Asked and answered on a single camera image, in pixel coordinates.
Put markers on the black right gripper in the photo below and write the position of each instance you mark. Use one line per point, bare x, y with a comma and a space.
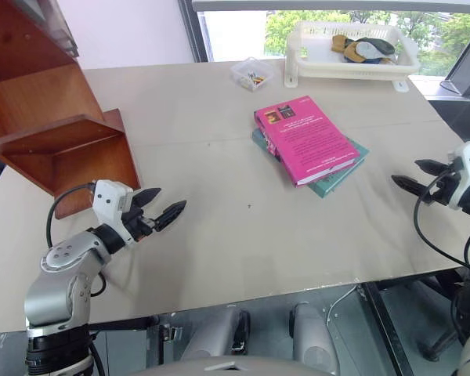
444, 190

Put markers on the black table frame bar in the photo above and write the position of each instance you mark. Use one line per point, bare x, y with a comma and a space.
387, 337

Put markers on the white plastic basket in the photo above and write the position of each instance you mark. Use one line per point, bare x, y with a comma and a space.
321, 55

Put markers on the grey rounded robot leg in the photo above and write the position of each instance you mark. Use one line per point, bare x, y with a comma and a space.
215, 333
311, 337

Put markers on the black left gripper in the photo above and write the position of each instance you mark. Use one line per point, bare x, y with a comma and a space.
135, 223

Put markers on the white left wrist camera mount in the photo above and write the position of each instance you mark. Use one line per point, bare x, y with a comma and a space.
106, 196

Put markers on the brown wooden bookshelf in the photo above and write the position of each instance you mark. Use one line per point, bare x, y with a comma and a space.
62, 156

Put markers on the black window frame post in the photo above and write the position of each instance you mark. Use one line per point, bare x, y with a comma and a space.
197, 35

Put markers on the pink hardcover book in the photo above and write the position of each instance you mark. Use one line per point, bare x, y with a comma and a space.
305, 137

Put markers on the colourful small pieces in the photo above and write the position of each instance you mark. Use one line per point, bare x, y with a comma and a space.
254, 79

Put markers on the small clear plastic box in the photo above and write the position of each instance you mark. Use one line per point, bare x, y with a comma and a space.
241, 70

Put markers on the teal hardcover book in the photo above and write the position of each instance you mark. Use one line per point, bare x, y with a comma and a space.
331, 184

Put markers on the grey cloth glove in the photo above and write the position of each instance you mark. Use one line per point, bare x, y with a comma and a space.
370, 53

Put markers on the grey robot torso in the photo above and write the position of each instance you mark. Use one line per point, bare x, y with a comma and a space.
235, 366

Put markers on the dark green glove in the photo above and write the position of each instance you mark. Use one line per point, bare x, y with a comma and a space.
380, 46

